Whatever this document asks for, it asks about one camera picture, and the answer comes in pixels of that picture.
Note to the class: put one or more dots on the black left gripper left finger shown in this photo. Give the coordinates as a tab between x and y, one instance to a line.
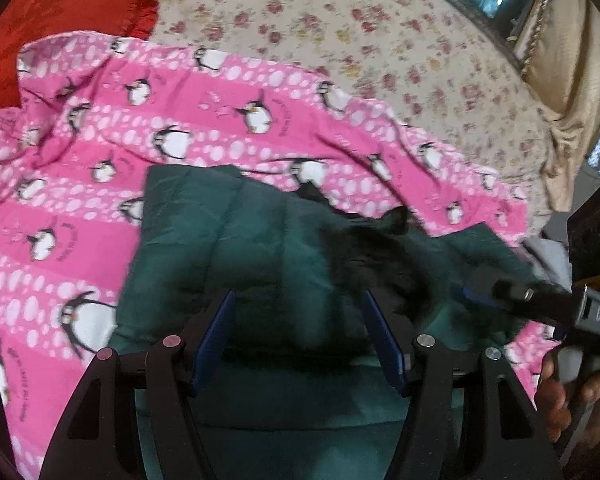
130	415

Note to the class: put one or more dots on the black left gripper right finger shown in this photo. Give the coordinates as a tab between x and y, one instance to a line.
468	416

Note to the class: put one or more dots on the dark green quilted puffer jacket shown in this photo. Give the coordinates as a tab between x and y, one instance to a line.
299	394

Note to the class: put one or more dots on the person's right hand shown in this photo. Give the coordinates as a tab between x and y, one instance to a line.
552	401

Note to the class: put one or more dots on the beige tasselled curtain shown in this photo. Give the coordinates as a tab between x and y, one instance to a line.
561	65

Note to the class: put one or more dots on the pink penguin print blanket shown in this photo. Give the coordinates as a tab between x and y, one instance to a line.
97	111

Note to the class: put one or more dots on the beige floral bed sheet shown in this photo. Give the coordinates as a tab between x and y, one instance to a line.
434	67

